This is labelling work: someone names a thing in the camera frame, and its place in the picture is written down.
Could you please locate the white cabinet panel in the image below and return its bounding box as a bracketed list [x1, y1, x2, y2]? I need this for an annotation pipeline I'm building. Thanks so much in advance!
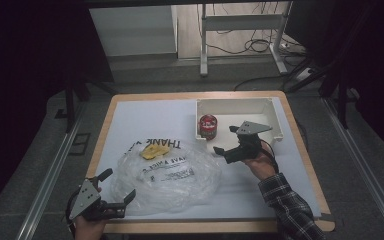
[89, 4, 179, 57]

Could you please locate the white power strip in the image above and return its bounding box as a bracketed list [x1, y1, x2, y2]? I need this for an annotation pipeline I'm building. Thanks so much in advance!
[294, 67, 314, 81]

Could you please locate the clear plastic bag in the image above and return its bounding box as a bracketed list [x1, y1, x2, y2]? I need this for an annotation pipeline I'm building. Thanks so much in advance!
[110, 138, 223, 216]

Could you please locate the red can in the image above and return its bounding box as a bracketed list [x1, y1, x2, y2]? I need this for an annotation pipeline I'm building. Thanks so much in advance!
[198, 114, 219, 141]

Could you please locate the yellow snack packet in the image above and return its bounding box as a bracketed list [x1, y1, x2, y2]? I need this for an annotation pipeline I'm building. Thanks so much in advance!
[140, 143, 172, 160]

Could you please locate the person's left hand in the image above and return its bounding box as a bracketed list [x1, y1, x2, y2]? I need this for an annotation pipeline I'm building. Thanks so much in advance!
[74, 187, 110, 240]

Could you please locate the aluminium floor rail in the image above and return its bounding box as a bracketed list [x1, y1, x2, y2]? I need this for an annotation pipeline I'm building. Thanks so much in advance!
[322, 97, 384, 240]
[15, 103, 88, 240]

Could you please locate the black floor plate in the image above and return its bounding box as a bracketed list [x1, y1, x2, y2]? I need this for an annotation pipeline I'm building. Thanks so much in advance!
[68, 132, 92, 156]

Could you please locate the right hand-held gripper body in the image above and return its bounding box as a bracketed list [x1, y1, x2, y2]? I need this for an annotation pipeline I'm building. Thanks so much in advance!
[224, 120, 274, 165]

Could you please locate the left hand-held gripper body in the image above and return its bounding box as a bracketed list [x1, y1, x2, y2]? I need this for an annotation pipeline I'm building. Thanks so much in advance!
[68, 179, 128, 222]

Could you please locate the black stand leg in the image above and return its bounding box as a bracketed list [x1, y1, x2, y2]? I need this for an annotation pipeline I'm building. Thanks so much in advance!
[63, 78, 93, 134]

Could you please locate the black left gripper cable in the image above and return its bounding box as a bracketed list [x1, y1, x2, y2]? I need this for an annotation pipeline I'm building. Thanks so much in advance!
[65, 188, 83, 236]

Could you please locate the tangle of black floor cables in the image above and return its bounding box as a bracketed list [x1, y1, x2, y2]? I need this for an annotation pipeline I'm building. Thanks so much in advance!
[196, 3, 306, 58]

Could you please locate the white plastic box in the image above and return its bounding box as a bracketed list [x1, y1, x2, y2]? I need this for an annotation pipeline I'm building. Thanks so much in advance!
[195, 97, 284, 157]

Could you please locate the white table mat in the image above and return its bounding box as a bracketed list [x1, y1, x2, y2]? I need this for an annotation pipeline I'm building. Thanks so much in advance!
[94, 98, 323, 221]

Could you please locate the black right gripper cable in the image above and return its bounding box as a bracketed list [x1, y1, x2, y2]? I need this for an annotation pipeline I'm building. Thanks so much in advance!
[261, 139, 280, 175]

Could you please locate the person's right hand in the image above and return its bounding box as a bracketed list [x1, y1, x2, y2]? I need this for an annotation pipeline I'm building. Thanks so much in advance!
[242, 141, 280, 182]

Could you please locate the wooden table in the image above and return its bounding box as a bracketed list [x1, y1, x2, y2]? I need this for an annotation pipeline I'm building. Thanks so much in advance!
[85, 90, 336, 234]

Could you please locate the white metal desk frame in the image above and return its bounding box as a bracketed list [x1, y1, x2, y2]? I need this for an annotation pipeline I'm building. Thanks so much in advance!
[199, 2, 294, 78]

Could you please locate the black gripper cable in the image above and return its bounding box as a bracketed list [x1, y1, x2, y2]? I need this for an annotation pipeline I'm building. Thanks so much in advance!
[261, 139, 280, 175]
[65, 188, 83, 236]

